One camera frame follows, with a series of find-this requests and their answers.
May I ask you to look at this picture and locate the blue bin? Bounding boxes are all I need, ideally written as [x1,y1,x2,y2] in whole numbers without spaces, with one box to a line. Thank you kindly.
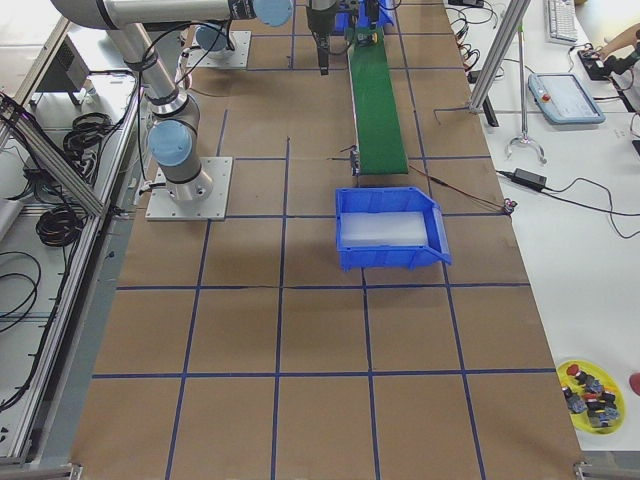
[335,187,452,271]
[335,0,401,32]

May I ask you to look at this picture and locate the blue bin right side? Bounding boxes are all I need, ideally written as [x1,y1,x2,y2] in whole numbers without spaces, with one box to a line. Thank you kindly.
[335,187,452,271]

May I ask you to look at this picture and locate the coiled black cables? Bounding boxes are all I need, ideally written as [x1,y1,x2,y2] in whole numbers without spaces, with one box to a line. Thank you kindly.
[35,203,83,248]

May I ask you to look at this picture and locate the green conveyor belt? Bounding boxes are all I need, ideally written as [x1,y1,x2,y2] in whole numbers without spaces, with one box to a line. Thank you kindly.
[348,27,408,175]

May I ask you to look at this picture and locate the person hand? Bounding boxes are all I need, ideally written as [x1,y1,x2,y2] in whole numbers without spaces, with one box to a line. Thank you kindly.
[596,37,626,59]

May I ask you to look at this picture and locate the blue bin left side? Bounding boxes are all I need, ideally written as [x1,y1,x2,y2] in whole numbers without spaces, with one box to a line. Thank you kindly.
[335,0,401,32]

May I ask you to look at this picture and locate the teach pendant tablet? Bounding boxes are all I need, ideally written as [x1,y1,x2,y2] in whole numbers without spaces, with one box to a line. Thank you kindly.
[527,73,606,125]

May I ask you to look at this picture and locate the yellow push button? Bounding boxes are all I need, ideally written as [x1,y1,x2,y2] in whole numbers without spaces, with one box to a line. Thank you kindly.
[356,31,378,47]

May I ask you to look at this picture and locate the silver reacher grabber tool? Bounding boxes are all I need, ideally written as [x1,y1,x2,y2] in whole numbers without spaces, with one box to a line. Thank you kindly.
[505,25,547,164]

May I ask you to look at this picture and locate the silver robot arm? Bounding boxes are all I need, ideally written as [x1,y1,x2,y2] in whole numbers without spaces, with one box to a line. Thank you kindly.
[53,0,294,203]
[195,1,395,55]

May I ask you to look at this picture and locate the yellow plate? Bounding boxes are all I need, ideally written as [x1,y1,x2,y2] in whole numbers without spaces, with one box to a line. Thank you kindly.
[555,357,628,435]

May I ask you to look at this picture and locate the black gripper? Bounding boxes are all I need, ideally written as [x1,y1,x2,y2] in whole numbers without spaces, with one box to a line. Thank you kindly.
[306,8,334,76]
[364,0,380,24]

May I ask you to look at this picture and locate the white keyboard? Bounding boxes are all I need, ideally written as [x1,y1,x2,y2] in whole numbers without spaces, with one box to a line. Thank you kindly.
[543,0,578,45]

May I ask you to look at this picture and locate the black power adapter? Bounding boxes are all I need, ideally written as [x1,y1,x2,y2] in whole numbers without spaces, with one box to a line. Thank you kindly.
[511,168,547,191]

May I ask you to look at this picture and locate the pile of spare buttons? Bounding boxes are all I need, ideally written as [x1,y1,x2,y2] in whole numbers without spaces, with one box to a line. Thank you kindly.
[560,364,622,430]

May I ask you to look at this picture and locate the aluminium frame post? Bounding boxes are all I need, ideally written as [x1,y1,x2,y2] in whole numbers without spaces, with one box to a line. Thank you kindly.
[468,0,530,127]

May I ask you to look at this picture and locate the brown paper table cover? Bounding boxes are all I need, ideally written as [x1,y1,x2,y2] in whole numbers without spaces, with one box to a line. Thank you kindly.
[71,1,581,479]

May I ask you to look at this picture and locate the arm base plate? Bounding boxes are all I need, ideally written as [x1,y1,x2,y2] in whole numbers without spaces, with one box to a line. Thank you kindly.
[200,30,251,70]
[146,157,233,221]

